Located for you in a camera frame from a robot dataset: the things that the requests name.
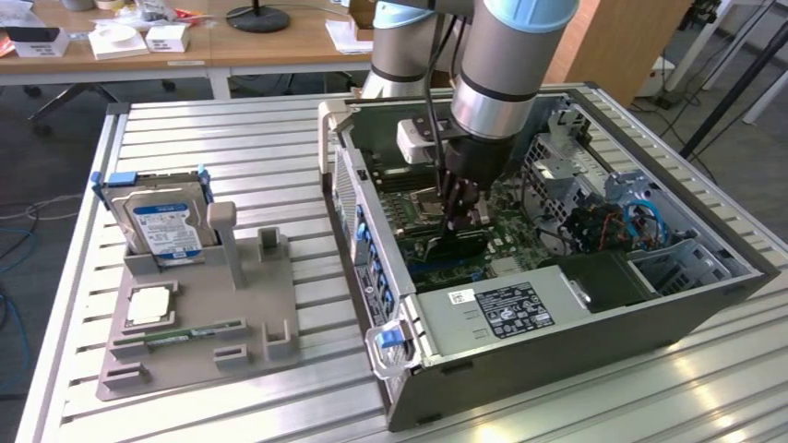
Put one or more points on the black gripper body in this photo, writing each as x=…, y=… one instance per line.
x=478, y=159

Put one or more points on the black graphics card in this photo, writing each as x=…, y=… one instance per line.
x=459, y=247

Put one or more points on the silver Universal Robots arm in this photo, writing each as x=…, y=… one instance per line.
x=504, y=64

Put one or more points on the CPU socket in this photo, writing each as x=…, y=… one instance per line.
x=428, y=204

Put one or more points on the green motherboard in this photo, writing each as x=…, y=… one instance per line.
x=523, y=235

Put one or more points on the silver drive cage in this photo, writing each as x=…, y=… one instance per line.
x=558, y=175

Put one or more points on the blue expansion slot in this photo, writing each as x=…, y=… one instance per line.
x=419, y=267

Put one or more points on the blue card retention clip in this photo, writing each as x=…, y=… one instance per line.
x=380, y=283
x=363, y=232
x=371, y=258

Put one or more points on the grey power supply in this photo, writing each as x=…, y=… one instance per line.
x=455, y=323

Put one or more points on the blue case latch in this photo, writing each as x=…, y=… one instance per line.
x=387, y=339

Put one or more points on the stack of white papers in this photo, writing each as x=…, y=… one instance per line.
x=348, y=39

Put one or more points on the white floor box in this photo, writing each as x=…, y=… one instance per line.
x=655, y=78

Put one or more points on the wooden cabinet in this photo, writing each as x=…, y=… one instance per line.
x=628, y=41

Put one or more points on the silver disk bay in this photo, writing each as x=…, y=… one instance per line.
x=683, y=267

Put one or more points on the open black PC case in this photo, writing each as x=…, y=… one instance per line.
x=554, y=369

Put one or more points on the brown cardboard box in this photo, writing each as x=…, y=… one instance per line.
x=363, y=11

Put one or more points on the black tripod pole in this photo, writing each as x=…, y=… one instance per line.
x=732, y=96

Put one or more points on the black lamp base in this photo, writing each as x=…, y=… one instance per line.
x=259, y=20

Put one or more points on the hard disk with blue caddy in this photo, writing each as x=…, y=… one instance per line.
x=163, y=231

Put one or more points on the silver CPU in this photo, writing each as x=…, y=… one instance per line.
x=150, y=305

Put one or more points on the grey parts rack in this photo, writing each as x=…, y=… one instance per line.
x=203, y=369

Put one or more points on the small white labelled box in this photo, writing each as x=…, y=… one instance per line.
x=166, y=39

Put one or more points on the white box with round dish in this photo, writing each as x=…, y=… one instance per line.
x=118, y=42

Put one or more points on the black office chair base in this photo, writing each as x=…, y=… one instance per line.
x=62, y=102

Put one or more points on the wooden desk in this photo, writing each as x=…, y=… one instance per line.
x=80, y=67

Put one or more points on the wide white labelled box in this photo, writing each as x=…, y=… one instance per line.
x=42, y=49

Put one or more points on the black flat device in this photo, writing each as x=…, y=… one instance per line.
x=32, y=34

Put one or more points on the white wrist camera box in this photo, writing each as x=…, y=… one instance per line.
x=415, y=147

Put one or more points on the white table frame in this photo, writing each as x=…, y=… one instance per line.
x=702, y=46

